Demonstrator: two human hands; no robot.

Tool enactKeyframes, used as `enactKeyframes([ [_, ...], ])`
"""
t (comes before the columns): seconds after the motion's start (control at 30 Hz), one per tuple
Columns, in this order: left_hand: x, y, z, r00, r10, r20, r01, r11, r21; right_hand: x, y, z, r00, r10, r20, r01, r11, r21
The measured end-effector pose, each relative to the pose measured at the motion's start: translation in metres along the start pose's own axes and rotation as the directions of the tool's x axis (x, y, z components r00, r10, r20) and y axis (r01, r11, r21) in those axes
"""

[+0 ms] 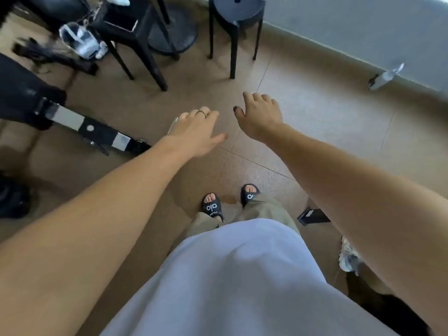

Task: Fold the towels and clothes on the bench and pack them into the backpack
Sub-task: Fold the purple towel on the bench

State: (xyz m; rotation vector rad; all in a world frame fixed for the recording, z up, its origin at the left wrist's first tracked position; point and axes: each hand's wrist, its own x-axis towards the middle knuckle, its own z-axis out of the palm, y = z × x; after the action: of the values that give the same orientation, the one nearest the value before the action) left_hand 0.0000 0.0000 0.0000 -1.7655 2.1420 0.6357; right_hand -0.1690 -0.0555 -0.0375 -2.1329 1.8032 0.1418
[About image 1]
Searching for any person's right hand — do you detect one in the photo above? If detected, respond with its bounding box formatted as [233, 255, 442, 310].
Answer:
[233, 91, 293, 142]

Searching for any person's left hand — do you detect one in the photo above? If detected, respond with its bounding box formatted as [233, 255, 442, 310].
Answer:
[167, 106, 229, 158]

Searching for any person's left forearm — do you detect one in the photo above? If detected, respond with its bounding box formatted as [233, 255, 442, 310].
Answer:
[0, 135, 196, 336]

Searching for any person's right forearm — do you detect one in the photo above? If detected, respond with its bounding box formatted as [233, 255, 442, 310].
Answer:
[264, 124, 448, 336]

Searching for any black left slipper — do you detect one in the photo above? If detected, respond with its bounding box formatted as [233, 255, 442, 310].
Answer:
[201, 192, 224, 223]

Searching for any black slipper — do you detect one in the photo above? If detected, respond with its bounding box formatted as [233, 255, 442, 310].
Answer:
[201, 192, 224, 223]
[239, 183, 261, 209]

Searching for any black right slipper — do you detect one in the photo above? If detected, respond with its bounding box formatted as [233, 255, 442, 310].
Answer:
[239, 183, 261, 209]

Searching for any black white banded bar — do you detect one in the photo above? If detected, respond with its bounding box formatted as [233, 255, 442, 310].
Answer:
[0, 54, 152, 158]

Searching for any black round stool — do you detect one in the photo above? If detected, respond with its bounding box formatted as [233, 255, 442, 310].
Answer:
[209, 0, 266, 80]

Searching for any flat black object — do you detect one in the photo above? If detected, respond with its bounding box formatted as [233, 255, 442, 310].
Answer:
[297, 206, 331, 227]

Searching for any black square chair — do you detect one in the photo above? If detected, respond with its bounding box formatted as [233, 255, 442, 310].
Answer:
[87, 0, 180, 92]

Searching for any white black shoe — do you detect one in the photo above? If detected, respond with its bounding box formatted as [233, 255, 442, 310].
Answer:
[58, 21, 109, 61]

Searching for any white shirt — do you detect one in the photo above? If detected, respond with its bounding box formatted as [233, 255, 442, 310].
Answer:
[99, 218, 399, 336]

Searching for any black folded tripod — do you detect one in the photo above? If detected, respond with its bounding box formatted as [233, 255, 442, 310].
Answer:
[12, 37, 99, 76]

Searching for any white sneaker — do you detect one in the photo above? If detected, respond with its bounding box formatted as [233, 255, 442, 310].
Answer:
[338, 237, 364, 276]

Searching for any black bag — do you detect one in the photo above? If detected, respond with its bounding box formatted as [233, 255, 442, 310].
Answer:
[0, 171, 31, 219]

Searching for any black round pedestal base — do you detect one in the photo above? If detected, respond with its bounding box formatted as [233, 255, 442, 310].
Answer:
[147, 0, 199, 55]

